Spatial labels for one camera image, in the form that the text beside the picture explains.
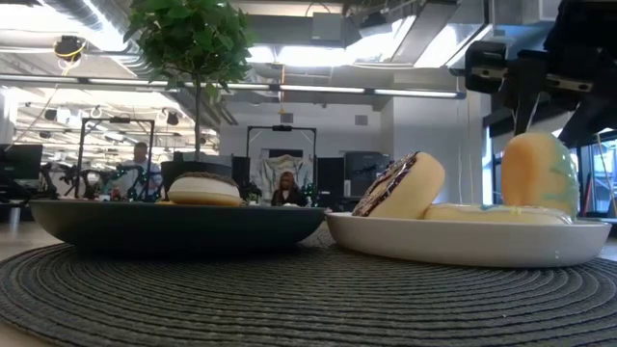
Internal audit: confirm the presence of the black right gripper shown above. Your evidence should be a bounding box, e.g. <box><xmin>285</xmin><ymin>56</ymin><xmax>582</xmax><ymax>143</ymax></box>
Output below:
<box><xmin>465</xmin><ymin>0</ymin><xmax>617</xmax><ymax>148</ymax></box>

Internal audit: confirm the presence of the green iced large donut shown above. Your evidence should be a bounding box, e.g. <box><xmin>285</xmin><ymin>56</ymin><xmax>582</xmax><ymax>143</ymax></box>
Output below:
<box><xmin>500</xmin><ymin>131</ymin><xmax>581</xmax><ymax>219</ymax></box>

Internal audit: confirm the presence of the white iced large donut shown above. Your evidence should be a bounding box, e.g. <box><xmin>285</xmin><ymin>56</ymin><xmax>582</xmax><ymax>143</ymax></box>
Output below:
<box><xmin>422</xmin><ymin>201</ymin><xmax>575</xmax><ymax>226</ymax></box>

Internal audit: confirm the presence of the brown sprinkled small donut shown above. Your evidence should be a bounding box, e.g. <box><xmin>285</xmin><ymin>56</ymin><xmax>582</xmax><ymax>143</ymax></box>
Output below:
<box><xmin>351</xmin><ymin>150</ymin><xmax>446</xmax><ymax>219</ymax></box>

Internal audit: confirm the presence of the chocolate white-rimmed small donut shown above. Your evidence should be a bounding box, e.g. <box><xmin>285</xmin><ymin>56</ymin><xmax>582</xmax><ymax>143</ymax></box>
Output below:
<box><xmin>169</xmin><ymin>172</ymin><xmax>241</xmax><ymax>197</ymax></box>

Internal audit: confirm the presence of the white round plate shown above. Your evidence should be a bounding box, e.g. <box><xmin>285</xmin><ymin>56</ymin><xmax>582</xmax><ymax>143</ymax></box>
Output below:
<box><xmin>326</xmin><ymin>211</ymin><xmax>613</xmax><ymax>269</ymax></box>

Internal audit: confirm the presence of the black cabinet box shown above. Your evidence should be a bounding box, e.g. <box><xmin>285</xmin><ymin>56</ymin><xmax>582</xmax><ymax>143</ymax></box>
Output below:
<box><xmin>343</xmin><ymin>150</ymin><xmax>392</xmax><ymax>198</ymax></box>

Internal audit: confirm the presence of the dark flat screen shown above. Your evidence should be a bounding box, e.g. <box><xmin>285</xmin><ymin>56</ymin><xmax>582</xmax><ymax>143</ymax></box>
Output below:
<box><xmin>315</xmin><ymin>156</ymin><xmax>346</xmax><ymax>197</ymax></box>

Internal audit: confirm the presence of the long ceiling light strip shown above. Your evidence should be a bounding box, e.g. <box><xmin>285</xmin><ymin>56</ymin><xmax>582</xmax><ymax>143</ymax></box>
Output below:
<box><xmin>0</xmin><ymin>72</ymin><xmax>467</xmax><ymax>100</ymax></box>

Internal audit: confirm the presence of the grey ceiling box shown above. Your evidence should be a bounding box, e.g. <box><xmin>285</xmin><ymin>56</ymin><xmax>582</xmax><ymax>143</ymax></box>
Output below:
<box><xmin>310</xmin><ymin>12</ymin><xmax>346</xmax><ymax>42</ymax></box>

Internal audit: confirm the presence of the pale hanging cloth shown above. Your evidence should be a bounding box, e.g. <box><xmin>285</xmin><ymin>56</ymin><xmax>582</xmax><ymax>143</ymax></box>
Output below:
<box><xmin>259</xmin><ymin>153</ymin><xmax>314</xmax><ymax>201</ymax></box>

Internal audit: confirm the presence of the seated person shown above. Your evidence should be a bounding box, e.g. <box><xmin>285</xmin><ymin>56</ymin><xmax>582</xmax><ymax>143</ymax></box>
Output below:
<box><xmin>271</xmin><ymin>171</ymin><xmax>304</xmax><ymax>207</ymax></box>

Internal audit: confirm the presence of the round dark woven placemat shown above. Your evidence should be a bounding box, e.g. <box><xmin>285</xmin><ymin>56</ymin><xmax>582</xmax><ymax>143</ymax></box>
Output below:
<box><xmin>0</xmin><ymin>224</ymin><xmax>617</xmax><ymax>347</ymax></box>

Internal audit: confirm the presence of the green leafy artificial plant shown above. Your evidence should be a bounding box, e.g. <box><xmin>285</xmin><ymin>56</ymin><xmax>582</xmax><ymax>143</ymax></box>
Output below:
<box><xmin>122</xmin><ymin>0</ymin><xmax>255</xmax><ymax>163</ymax></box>

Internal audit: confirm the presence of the black round plate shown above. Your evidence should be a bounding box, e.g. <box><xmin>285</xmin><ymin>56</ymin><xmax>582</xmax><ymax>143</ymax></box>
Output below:
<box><xmin>28</xmin><ymin>200</ymin><xmax>328</xmax><ymax>253</ymax></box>

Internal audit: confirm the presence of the standing person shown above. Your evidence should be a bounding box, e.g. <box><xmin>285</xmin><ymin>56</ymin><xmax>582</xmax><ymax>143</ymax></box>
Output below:
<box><xmin>118</xmin><ymin>142</ymin><xmax>163</xmax><ymax>199</ymax></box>

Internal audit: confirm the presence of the round black ceiling fixture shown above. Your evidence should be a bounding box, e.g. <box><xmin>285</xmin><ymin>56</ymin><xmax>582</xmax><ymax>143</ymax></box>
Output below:
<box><xmin>53</xmin><ymin>35</ymin><xmax>88</xmax><ymax>62</ymax></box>

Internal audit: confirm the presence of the black computer monitor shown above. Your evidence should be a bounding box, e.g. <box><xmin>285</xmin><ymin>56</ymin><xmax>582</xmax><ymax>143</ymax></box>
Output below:
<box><xmin>0</xmin><ymin>143</ymin><xmax>43</xmax><ymax>182</ymax></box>

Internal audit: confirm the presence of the silver ventilation duct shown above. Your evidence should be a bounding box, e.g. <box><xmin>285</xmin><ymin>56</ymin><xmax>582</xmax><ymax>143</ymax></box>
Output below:
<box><xmin>390</xmin><ymin>13</ymin><xmax>496</xmax><ymax>68</ymax></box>

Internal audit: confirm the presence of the black rig frame with camera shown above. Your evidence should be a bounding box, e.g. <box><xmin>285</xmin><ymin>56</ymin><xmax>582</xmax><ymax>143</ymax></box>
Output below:
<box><xmin>246</xmin><ymin>123</ymin><xmax>318</xmax><ymax>203</ymax></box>

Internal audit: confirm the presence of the black tall rig frame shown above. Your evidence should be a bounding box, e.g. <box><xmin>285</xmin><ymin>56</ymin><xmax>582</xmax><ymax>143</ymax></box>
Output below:
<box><xmin>76</xmin><ymin>117</ymin><xmax>156</xmax><ymax>199</ymax></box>

